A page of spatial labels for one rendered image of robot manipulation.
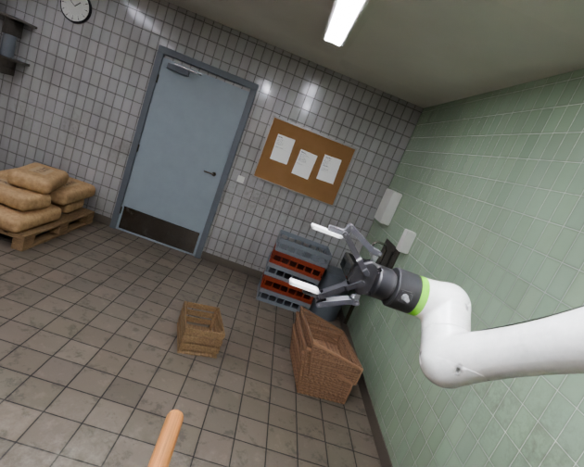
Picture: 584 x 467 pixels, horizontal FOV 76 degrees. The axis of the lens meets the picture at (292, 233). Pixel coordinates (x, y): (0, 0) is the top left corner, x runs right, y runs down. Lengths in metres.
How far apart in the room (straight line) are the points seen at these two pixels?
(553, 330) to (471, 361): 0.15
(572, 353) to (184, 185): 4.25
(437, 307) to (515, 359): 0.19
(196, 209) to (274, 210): 0.94
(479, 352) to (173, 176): 4.17
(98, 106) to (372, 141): 3.13
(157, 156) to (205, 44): 1.35
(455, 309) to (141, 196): 4.26
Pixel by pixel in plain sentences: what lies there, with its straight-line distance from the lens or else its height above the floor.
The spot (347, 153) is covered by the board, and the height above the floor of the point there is 1.83.
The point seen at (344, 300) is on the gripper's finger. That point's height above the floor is 1.42.
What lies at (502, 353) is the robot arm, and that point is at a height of 1.50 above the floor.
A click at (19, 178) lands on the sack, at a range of 4.16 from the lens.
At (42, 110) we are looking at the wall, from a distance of 5.26.
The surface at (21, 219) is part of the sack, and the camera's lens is 3.97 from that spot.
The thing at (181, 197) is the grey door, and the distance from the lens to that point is 4.65.
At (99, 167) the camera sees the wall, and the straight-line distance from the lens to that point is 4.98.
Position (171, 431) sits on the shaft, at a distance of 0.72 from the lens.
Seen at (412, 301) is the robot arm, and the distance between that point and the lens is 0.86.
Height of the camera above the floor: 1.70
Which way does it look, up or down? 13 degrees down
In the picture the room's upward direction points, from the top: 21 degrees clockwise
